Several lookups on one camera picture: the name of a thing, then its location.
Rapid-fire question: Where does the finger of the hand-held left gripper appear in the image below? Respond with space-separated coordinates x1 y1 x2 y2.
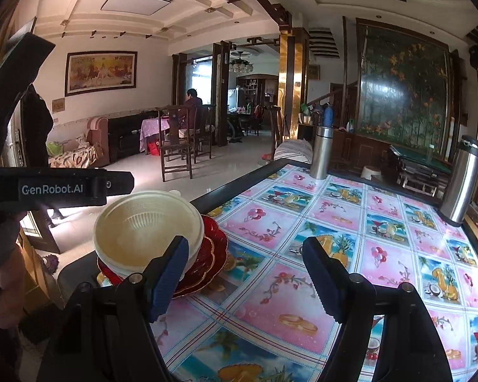
104 170 135 204
0 34 56 136

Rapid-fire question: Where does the person's left hand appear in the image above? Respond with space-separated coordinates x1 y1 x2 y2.
0 260 28 329

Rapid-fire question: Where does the slim steel thermos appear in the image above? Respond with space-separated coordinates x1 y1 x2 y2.
310 125 335 180

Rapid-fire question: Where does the dark wooden chair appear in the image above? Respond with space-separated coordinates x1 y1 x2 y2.
191 104 217 164
271 105 289 160
158 105 194 181

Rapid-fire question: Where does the black cabinet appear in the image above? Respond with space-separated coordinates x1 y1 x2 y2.
107 111 160 163

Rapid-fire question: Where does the framed wall painting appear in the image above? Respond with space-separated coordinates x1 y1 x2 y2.
64 51 138 97

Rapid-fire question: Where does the green mahjong table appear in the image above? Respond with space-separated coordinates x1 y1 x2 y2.
388 144 455 197

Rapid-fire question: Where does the large steel thermos jug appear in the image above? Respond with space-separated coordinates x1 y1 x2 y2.
439 135 478 224

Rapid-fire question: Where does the printed tablecloth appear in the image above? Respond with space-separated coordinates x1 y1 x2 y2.
149 163 478 382

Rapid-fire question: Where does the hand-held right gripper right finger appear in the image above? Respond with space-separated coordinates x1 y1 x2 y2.
301 236 453 382

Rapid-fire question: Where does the floral glass screen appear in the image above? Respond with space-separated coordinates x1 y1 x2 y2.
356 18 459 150

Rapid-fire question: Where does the striped cushion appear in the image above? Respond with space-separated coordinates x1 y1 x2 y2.
273 139 313 164

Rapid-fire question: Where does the gold pillar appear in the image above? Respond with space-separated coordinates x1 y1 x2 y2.
279 34 309 148

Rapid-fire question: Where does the table with pink cloth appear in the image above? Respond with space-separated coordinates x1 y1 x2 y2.
139 117 171 154

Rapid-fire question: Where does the brown armchair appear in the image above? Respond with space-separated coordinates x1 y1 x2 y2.
47 116 110 168

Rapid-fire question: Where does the chandelier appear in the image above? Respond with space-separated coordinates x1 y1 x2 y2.
228 51 255 73

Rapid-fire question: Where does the red plate with gold print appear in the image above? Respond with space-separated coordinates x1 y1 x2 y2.
97 217 229 299

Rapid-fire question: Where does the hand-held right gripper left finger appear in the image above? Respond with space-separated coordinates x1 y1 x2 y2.
37 235 191 382

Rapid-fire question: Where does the black framed table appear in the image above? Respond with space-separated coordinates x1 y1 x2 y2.
58 158 478 382

